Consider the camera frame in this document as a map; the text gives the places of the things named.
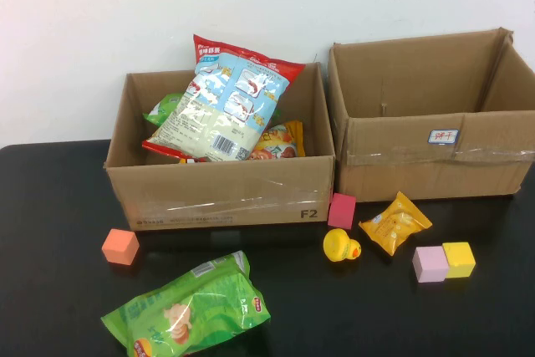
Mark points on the magenta foam cube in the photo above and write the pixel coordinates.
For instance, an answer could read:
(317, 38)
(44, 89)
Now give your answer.
(342, 211)

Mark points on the large green potato chips bag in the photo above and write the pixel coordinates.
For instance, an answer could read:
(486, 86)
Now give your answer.
(200, 307)

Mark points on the yellow foam cube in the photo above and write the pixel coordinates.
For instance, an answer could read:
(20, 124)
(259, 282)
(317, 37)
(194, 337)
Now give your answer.
(460, 258)

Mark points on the cardboard box with label sticker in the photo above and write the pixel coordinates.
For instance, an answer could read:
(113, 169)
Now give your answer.
(418, 173)

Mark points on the orange foam cube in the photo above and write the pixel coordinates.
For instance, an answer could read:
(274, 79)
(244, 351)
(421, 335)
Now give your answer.
(119, 247)

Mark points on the cardboard box with F2 print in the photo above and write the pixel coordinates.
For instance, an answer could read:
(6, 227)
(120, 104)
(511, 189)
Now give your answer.
(209, 194)

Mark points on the orange snack bag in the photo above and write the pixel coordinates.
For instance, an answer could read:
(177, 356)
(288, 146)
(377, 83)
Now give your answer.
(280, 139)

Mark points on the yellow rubber duck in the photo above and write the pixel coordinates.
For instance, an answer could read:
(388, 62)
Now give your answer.
(336, 246)

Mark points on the white blue label sticker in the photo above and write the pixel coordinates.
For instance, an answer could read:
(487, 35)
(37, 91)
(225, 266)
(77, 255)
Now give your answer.
(443, 136)

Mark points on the small green snack bag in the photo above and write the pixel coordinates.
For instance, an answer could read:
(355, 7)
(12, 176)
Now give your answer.
(165, 108)

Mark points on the red blue shrimp chips bag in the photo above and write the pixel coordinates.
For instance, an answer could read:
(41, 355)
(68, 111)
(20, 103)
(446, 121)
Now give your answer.
(234, 102)

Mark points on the small yellow biscuit packet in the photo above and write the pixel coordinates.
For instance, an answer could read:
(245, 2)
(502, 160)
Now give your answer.
(395, 223)

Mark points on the pink foam cube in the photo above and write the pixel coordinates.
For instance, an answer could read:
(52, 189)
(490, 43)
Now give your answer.
(430, 265)

